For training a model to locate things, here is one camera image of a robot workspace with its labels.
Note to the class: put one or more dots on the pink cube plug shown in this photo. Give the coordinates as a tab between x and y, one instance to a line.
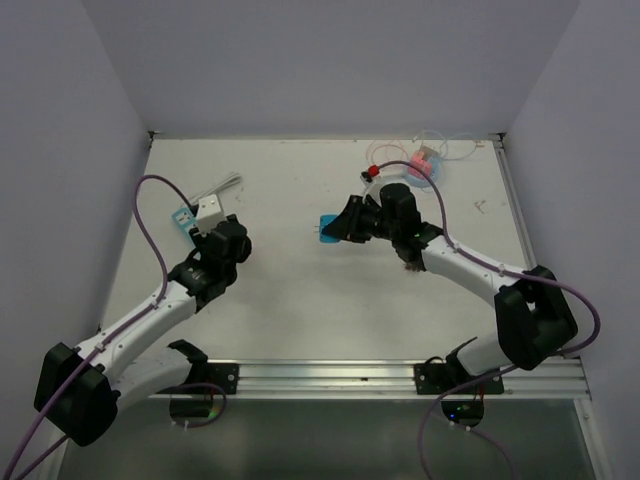
420	161

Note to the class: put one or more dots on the teal power strip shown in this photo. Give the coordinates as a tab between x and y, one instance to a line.
185	220

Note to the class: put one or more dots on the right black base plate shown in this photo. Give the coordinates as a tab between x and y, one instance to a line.
432	377

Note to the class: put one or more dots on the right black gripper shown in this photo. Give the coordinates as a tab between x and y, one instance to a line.
347	225

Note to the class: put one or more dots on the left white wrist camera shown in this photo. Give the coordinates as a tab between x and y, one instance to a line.
210	213

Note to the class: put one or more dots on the right side aluminium rail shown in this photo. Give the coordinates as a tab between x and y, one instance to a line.
521	227

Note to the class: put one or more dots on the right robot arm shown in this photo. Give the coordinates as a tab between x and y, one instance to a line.
533	319

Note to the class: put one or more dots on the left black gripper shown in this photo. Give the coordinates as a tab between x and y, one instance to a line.
198	238

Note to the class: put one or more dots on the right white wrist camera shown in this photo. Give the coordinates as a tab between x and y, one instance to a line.
373	180

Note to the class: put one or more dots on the aluminium rail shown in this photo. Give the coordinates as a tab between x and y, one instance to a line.
556	378
521	227

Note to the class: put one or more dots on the aluminium front rail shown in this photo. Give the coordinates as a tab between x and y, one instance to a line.
556	378

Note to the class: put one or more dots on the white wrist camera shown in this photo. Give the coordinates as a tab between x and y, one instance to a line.
373	180
210	213

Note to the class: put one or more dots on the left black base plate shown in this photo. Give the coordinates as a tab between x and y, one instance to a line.
225	375

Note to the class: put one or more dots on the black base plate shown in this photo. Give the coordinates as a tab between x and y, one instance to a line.
225	375
432	377

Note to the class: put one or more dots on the light blue round socket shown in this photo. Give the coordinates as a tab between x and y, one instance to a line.
436	176

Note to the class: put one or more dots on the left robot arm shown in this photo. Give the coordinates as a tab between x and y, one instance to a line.
80	389

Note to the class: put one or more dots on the blue square adapter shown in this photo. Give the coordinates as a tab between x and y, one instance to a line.
330	229

